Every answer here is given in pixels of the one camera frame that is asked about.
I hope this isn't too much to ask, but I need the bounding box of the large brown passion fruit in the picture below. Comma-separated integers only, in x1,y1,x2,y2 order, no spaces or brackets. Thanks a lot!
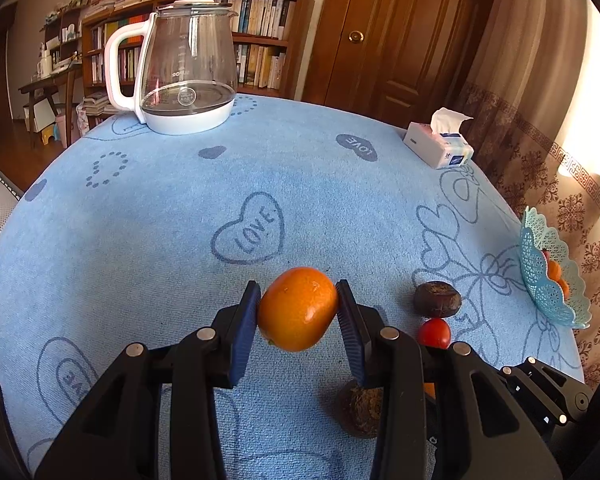
335,379,385,440

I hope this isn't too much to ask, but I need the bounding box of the white tissue pack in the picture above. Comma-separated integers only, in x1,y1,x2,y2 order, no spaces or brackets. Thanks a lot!
403,107,475,170

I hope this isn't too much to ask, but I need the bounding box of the brown wooden door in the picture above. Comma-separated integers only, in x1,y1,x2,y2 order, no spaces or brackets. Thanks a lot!
302,0,501,126

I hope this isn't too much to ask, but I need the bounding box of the glass kettle white handle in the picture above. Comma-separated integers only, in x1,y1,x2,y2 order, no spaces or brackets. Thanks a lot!
104,0,239,136

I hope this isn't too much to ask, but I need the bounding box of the small dark passion fruit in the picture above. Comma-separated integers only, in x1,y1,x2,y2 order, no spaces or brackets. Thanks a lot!
413,281,463,319

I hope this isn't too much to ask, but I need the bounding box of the dark wooden side desk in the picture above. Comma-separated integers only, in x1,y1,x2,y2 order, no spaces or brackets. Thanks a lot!
19,62,83,148

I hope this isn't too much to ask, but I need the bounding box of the pile of magazines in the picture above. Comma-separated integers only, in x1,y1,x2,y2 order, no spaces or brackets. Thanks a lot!
82,91,112,117

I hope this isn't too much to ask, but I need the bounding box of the small wooden shelf unit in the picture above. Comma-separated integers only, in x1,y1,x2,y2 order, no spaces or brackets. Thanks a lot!
42,7,86,78

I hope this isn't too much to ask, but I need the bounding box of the smooth oval orange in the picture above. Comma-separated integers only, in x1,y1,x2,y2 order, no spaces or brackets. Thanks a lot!
257,266,340,353

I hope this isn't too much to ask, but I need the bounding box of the blue lace plastic basket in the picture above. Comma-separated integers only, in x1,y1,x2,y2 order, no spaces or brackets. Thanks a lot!
519,206,592,330

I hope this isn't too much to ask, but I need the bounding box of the brown patterned curtain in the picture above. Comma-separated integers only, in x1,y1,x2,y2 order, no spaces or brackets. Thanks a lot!
450,0,600,396

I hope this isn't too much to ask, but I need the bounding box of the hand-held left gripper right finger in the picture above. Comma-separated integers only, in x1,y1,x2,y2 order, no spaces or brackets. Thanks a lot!
335,279,563,480

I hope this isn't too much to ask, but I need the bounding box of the small cherry tomato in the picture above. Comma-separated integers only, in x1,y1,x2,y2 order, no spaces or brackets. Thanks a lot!
416,317,452,350

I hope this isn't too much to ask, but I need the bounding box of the blue printed towel cloth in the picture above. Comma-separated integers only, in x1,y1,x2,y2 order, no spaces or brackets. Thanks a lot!
0,94,586,480

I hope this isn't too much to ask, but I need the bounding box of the wooden bookshelf with books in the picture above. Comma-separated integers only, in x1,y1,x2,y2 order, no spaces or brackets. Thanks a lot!
80,0,316,116

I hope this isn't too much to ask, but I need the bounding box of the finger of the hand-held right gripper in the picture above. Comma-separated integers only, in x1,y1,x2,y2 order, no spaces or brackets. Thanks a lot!
500,366,571,428
525,357,593,413

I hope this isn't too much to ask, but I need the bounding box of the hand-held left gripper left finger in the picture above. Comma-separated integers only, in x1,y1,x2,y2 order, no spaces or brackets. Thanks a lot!
34,280,262,480

